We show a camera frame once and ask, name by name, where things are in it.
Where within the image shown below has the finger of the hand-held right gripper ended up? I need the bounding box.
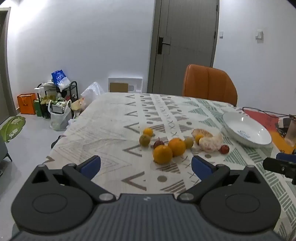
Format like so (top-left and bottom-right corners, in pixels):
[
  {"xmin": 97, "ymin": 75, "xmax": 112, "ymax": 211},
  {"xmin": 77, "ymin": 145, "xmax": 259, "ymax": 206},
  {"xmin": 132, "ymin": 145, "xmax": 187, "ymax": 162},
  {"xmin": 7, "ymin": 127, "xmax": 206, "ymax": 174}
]
[
  {"xmin": 262, "ymin": 157, "xmax": 296, "ymax": 185},
  {"xmin": 276, "ymin": 152, "xmax": 296, "ymax": 163}
]

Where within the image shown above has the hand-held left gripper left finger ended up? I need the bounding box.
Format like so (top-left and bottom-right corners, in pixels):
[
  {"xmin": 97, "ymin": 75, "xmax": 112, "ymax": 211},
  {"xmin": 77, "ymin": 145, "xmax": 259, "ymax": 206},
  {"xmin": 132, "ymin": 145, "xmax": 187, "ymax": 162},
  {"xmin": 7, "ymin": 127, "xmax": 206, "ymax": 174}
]
[{"xmin": 23, "ymin": 156, "xmax": 116, "ymax": 204}]

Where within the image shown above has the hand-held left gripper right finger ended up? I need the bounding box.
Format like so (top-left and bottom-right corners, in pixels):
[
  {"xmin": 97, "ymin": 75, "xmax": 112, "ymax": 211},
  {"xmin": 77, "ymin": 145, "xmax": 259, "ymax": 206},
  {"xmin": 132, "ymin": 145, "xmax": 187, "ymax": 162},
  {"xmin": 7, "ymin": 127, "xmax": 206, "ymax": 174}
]
[{"xmin": 177, "ymin": 155, "xmax": 269, "ymax": 204}]

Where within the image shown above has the pale pink pomelo piece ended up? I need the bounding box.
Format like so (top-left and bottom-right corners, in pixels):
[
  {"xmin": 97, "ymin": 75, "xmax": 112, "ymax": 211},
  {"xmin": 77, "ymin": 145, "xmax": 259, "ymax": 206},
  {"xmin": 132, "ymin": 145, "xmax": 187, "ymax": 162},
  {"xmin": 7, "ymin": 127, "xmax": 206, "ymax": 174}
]
[{"xmin": 199, "ymin": 133, "xmax": 224, "ymax": 153}]

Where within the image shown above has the large orange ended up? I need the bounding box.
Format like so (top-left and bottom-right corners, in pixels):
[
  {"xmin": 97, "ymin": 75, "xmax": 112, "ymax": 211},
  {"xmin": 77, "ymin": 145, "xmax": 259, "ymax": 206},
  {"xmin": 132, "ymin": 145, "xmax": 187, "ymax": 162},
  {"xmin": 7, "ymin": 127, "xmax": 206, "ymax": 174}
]
[
  {"xmin": 168, "ymin": 138, "xmax": 187, "ymax": 157},
  {"xmin": 153, "ymin": 145, "xmax": 173, "ymax": 165}
]

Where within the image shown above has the orange pomelo piece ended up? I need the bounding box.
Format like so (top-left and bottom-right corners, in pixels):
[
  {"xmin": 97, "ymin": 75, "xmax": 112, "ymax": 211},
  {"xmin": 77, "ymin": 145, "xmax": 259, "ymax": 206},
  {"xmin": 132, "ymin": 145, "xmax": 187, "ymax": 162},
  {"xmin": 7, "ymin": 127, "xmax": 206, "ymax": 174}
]
[{"xmin": 192, "ymin": 128, "xmax": 213, "ymax": 139}]

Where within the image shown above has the white plate with blue rim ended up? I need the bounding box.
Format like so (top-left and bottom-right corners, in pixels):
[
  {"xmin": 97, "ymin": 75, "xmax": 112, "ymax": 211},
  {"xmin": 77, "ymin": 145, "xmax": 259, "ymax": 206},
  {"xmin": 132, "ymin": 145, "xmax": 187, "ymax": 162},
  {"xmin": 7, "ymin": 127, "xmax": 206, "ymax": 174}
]
[{"xmin": 222, "ymin": 112, "xmax": 272, "ymax": 148}]

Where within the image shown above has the white power adapter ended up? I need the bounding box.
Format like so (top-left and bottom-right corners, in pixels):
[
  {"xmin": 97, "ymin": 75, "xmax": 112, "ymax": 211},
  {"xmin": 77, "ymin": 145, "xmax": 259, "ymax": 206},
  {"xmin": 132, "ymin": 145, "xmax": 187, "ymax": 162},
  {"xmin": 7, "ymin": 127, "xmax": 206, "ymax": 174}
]
[{"xmin": 278, "ymin": 117, "xmax": 292, "ymax": 128}]

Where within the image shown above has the red and orange mat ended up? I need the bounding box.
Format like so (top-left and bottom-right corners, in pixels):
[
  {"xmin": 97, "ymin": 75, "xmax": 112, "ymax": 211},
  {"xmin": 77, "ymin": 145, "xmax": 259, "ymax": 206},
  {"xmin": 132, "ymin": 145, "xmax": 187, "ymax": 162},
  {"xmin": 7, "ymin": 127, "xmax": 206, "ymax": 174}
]
[{"xmin": 243, "ymin": 109, "xmax": 296, "ymax": 154}]

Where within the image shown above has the patterned tablecloth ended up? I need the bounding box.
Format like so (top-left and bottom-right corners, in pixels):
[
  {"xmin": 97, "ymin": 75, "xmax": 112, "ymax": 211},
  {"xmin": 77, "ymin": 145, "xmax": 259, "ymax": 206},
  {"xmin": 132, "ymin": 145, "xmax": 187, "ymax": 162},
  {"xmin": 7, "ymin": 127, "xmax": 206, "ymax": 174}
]
[{"xmin": 47, "ymin": 93, "xmax": 296, "ymax": 241}]

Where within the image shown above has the white plastic bag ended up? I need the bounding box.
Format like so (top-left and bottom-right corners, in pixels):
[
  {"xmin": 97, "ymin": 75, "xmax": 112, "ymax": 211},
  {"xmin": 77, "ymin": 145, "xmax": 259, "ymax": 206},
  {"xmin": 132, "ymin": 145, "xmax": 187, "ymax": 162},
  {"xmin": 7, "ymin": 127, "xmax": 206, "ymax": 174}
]
[{"xmin": 48, "ymin": 100, "xmax": 72, "ymax": 131}]

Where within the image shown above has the clear plastic bag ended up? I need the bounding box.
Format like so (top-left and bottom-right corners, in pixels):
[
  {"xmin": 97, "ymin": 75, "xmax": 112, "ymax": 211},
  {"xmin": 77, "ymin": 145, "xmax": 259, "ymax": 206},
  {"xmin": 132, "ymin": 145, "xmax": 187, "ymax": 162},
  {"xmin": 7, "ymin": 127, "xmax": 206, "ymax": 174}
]
[{"xmin": 80, "ymin": 82, "xmax": 105, "ymax": 109}]

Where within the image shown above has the black metal rack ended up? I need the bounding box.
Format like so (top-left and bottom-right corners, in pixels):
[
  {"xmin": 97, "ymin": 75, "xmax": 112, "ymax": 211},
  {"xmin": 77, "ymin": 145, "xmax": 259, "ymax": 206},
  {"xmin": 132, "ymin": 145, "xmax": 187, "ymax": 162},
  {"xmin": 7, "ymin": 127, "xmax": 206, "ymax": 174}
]
[{"xmin": 36, "ymin": 81, "xmax": 79, "ymax": 119}]

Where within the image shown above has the green box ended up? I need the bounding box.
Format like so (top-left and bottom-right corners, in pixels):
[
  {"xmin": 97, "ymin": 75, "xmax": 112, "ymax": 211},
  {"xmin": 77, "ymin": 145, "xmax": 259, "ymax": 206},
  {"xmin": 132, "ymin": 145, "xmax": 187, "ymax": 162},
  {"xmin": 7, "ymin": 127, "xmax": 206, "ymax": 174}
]
[{"xmin": 34, "ymin": 99, "xmax": 43, "ymax": 117}]

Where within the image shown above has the orange leather chair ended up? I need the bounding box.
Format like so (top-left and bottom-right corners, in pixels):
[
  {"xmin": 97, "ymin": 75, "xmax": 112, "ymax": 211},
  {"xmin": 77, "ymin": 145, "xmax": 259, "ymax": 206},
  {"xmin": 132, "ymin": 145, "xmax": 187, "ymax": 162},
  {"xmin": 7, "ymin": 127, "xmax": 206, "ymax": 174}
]
[{"xmin": 182, "ymin": 64, "xmax": 238, "ymax": 107}]

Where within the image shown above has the white framed board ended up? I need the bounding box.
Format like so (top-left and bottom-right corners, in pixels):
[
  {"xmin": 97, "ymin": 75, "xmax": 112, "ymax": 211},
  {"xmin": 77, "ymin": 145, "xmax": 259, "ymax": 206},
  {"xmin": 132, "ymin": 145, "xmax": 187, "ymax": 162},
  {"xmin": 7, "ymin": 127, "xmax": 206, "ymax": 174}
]
[{"xmin": 108, "ymin": 77, "xmax": 143, "ymax": 94}]

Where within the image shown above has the green leaf-shaped mat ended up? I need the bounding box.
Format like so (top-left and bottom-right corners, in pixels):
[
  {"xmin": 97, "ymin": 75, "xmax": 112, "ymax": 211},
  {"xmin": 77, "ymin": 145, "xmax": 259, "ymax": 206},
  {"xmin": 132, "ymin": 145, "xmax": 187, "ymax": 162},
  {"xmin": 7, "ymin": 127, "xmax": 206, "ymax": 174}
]
[{"xmin": 0, "ymin": 115, "xmax": 26, "ymax": 143}]

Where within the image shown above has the grey furniture with legs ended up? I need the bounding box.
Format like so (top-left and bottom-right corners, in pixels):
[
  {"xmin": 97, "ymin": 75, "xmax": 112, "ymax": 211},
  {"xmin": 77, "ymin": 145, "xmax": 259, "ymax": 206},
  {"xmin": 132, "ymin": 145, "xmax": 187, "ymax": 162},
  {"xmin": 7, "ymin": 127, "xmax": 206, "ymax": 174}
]
[{"xmin": 0, "ymin": 133, "xmax": 13, "ymax": 177}]

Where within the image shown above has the orange paper bag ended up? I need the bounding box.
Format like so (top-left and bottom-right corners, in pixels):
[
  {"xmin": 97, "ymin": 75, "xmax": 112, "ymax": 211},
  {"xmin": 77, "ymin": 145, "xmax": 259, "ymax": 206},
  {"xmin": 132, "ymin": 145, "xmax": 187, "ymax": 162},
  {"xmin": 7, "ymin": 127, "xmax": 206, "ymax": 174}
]
[{"xmin": 17, "ymin": 93, "xmax": 37, "ymax": 115}]

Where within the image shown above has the blue and white bag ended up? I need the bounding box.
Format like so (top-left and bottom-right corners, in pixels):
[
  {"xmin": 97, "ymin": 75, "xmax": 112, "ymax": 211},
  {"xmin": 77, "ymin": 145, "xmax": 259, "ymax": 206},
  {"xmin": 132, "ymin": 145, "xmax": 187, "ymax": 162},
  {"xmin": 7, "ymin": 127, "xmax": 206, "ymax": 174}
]
[{"xmin": 51, "ymin": 70, "xmax": 71, "ymax": 91}]

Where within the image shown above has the grey door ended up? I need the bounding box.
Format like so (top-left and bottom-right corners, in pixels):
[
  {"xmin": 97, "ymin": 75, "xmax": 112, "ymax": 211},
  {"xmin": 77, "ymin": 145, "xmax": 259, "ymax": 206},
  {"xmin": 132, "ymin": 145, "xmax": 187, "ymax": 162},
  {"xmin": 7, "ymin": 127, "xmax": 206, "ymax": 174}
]
[{"xmin": 148, "ymin": 0, "xmax": 220, "ymax": 93}]

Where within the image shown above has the black cable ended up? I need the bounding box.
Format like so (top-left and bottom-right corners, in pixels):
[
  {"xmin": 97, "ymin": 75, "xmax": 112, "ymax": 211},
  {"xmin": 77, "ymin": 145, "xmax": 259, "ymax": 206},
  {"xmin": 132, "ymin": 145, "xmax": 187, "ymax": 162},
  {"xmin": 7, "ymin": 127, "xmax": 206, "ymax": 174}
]
[{"xmin": 242, "ymin": 107, "xmax": 296, "ymax": 119}]

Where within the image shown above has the grey side door frame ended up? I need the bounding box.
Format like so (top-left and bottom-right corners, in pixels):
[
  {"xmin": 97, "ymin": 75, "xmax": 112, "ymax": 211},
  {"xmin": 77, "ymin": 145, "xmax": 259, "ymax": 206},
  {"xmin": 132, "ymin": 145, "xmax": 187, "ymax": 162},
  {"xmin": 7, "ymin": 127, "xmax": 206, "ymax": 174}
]
[{"xmin": 0, "ymin": 7, "xmax": 18, "ymax": 127}]

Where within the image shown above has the black door lock handle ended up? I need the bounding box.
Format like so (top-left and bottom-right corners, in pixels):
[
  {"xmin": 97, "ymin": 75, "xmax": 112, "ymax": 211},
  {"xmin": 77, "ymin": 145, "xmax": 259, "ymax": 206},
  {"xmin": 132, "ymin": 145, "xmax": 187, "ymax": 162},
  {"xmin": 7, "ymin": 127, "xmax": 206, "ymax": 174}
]
[{"xmin": 157, "ymin": 37, "xmax": 171, "ymax": 55}]

